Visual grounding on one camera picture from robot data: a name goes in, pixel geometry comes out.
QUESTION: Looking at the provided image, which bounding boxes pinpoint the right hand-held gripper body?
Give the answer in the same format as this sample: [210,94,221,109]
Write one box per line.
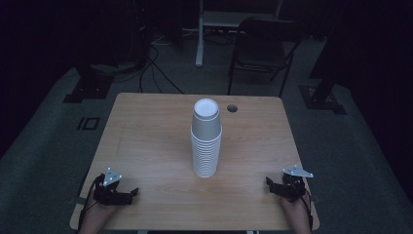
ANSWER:
[280,164,315,203]

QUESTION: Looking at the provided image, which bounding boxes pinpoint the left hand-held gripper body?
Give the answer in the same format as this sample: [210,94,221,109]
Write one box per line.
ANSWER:
[93,167,131,207]

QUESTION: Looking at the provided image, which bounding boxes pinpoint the stack of white cups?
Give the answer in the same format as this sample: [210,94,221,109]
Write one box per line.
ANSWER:
[190,129,223,179]

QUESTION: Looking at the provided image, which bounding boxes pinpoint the person's right hand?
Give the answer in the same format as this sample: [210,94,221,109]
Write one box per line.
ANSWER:
[280,192,312,227]

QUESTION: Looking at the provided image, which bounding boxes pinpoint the person's left hand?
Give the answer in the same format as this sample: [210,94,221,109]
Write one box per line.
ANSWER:
[81,198,119,230]

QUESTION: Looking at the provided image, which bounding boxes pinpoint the black stand base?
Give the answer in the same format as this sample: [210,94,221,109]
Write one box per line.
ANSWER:
[298,82,348,116]
[62,63,115,104]

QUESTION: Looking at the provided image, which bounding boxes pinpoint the black folding chair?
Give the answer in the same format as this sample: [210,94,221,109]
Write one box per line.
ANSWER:
[226,17,304,98]

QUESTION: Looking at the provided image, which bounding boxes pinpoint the dark computer tower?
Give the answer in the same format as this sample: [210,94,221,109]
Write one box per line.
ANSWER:
[129,0,154,63]

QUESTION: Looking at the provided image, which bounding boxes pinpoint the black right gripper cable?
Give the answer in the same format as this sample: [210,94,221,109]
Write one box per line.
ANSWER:
[301,189,315,232]

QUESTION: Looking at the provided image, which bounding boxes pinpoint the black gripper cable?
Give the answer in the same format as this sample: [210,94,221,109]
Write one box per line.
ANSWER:
[301,189,315,232]
[77,175,105,233]

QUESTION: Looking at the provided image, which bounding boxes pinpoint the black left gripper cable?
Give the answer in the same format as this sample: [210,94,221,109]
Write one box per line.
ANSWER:
[77,175,105,233]

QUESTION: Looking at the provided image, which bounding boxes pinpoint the black floor cables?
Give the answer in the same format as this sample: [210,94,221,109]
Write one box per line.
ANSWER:
[137,44,185,96]

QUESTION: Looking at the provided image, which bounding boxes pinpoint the white floor cables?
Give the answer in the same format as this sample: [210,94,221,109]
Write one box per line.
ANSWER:
[150,27,199,47]

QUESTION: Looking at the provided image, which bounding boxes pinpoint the white desk frame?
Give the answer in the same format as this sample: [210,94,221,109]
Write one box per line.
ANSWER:
[195,0,284,68]

